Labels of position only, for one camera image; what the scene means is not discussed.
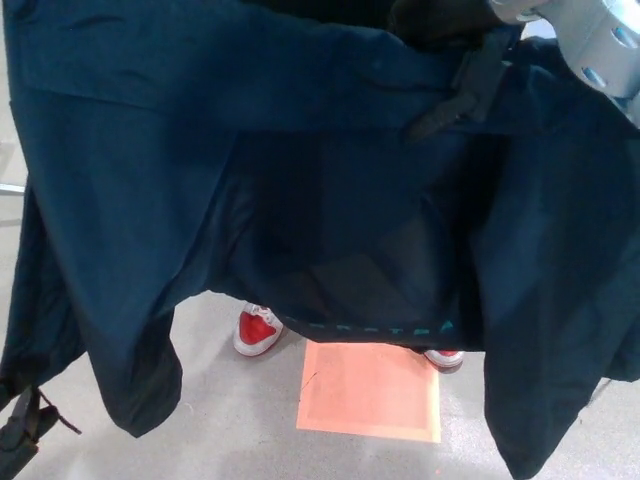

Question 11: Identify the dark teal coat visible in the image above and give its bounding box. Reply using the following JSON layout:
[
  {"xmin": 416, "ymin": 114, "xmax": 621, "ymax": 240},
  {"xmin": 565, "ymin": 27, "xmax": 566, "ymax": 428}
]
[{"xmin": 0, "ymin": 0, "xmax": 640, "ymax": 480}]

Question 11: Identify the orange floor tape square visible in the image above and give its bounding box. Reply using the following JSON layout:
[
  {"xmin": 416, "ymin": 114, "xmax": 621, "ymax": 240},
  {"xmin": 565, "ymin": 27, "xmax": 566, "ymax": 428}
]
[{"xmin": 296, "ymin": 341, "xmax": 442, "ymax": 444}]

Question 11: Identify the red white sneaker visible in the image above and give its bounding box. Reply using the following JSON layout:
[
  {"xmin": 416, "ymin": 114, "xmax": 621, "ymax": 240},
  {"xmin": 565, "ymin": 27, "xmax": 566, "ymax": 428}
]
[
  {"xmin": 423, "ymin": 348, "xmax": 465, "ymax": 374},
  {"xmin": 232, "ymin": 302, "xmax": 285, "ymax": 357}
]

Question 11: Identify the black shirt of person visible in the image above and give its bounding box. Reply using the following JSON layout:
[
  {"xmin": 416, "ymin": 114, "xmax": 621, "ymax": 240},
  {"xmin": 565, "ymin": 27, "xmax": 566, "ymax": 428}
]
[{"xmin": 307, "ymin": 0, "xmax": 401, "ymax": 31}]

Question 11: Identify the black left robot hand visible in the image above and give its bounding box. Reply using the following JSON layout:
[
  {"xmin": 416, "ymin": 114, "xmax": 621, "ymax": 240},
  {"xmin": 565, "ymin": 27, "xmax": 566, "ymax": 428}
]
[{"xmin": 0, "ymin": 392, "xmax": 60, "ymax": 480}]

